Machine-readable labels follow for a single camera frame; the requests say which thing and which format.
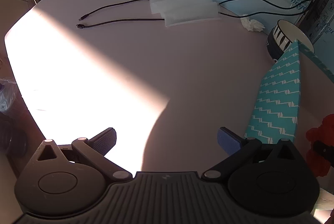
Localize teal patterned gift box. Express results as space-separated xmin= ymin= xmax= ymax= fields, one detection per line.
xmin=245 ymin=40 xmax=333 ymax=144

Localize red flower object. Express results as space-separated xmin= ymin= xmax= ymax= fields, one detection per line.
xmin=306 ymin=114 xmax=333 ymax=177

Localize plastic water bottle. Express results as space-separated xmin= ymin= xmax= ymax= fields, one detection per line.
xmin=0 ymin=79 xmax=16 ymax=113

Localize crumpled white tissue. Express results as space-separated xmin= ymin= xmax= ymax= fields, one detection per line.
xmin=240 ymin=17 xmax=265 ymax=32

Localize black white striped bowl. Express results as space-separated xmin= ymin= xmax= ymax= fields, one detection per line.
xmin=267 ymin=20 xmax=314 ymax=62

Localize white foam packing sheets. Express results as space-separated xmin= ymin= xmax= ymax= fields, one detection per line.
xmin=149 ymin=0 xmax=219 ymax=27

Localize black usb cable lower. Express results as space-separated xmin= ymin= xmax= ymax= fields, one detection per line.
xmin=75 ymin=18 xmax=167 ymax=30

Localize black usb cable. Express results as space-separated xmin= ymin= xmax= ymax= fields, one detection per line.
xmin=79 ymin=0 xmax=151 ymax=22
xmin=75 ymin=18 xmax=167 ymax=30

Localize black usb cable upper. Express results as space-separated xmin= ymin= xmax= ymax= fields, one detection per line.
xmin=79 ymin=0 xmax=151 ymax=22

